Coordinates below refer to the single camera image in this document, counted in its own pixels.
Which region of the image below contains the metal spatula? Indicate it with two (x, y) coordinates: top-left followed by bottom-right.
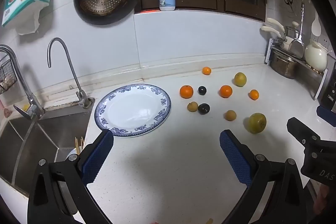
(289, 2), (305, 58)

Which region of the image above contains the thin gooseneck faucet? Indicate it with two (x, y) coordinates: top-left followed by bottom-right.
(47, 38), (95, 109)

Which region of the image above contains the blue patterned white plate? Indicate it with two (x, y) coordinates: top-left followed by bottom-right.
(94, 84), (172, 138)

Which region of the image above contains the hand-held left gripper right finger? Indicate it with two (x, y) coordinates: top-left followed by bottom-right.
(219, 130), (307, 224)

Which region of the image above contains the black wire basket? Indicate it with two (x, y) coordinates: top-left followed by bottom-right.
(0, 57), (17, 94)

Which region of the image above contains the white knife handle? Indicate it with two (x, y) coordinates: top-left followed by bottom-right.
(260, 26), (285, 39)
(266, 18), (285, 33)

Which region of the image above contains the large steel faucet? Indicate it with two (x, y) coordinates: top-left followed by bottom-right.
(0, 45), (46, 119)

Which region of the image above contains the metal dish rack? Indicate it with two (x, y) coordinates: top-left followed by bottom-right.
(265, 38), (330, 100)

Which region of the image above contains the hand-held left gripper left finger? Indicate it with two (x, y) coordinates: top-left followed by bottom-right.
(28, 129), (114, 224)

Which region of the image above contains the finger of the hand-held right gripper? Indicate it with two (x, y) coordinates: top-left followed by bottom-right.
(316, 105), (336, 127)
(287, 117), (322, 147)

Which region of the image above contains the person's right hand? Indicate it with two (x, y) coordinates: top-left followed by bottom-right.
(314, 183), (332, 216)

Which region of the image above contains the white plastic bag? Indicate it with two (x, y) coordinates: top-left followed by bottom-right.
(14, 1), (50, 35)

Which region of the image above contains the stainless steel sink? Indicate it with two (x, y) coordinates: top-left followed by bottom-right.
(0, 106), (92, 195)

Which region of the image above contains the bundle of wooden chopsticks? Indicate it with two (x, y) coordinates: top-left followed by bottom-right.
(75, 136), (85, 155)

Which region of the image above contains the steel pot lid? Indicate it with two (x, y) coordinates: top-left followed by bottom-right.
(285, 21), (302, 38)

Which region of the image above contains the stainless steel pot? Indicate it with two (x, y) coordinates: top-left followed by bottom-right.
(270, 52), (298, 80)

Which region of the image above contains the white wall socket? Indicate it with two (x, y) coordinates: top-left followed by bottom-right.
(314, 35), (330, 50)

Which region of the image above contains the black appliance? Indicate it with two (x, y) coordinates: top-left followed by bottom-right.
(318, 56), (336, 113)

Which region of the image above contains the yellow-green citrus fruit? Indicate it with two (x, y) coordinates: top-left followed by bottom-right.
(234, 72), (247, 87)
(248, 113), (267, 134)

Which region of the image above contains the white rice spoon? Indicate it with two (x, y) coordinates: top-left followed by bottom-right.
(311, 10), (321, 37)

